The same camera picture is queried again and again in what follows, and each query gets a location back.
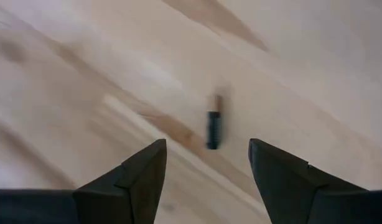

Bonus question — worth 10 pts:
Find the black copper-top battery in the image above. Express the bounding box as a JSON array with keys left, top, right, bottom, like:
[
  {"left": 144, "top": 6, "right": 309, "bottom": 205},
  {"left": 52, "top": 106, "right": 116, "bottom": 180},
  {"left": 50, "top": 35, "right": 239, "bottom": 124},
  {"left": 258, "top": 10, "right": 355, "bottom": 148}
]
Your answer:
[{"left": 205, "top": 91, "right": 226, "bottom": 151}]

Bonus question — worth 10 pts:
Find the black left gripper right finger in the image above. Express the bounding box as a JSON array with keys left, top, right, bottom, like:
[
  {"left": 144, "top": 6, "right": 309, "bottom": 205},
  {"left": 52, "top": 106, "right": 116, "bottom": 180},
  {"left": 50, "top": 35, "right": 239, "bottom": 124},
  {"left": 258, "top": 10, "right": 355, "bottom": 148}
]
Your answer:
[{"left": 248, "top": 138, "right": 382, "bottom": 224}]

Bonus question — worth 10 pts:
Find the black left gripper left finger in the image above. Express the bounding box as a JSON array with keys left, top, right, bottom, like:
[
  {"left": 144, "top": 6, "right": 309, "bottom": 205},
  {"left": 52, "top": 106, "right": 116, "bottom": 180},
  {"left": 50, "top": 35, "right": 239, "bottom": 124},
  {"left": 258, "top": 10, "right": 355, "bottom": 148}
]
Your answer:
[{"left": 0, "top": 138, "right": 167, "bottom": 224}]

